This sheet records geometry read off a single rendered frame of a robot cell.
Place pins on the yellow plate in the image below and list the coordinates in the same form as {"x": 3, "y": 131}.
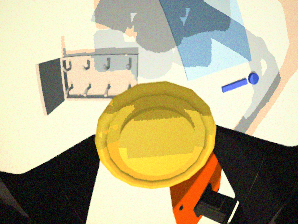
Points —
{"x": 155, "y": 134}

